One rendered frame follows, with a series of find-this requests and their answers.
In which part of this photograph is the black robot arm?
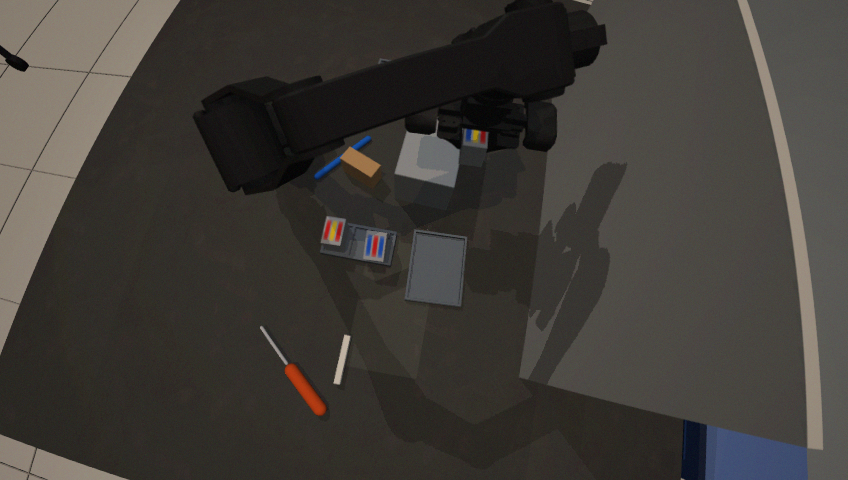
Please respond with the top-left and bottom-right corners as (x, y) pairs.
(192, 0), (607, 195)

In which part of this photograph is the beige flat bar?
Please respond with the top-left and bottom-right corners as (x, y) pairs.
(334, 335), (352, 385)

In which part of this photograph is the orange-handled screwdriver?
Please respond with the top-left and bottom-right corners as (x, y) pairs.
(260, 326), (327, 416)

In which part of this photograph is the blue rod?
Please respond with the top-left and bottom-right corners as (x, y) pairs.
(314, 135), (371, 179)

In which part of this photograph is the tan rectangular block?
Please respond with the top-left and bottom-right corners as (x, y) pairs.
(340, 147), (381, 189)

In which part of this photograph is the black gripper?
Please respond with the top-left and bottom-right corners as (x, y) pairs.
(404, 95), (557, 153)

